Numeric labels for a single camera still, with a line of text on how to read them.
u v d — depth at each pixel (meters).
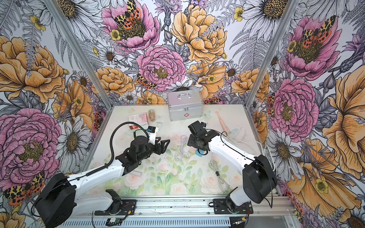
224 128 1.06
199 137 0.63
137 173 0.83
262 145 0.99
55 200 0.41
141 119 1.08
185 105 1.09
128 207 0.74
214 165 0.87
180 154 0.92
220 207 0.73
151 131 0.71
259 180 0.43
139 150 0.65
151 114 1.12
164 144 0.75
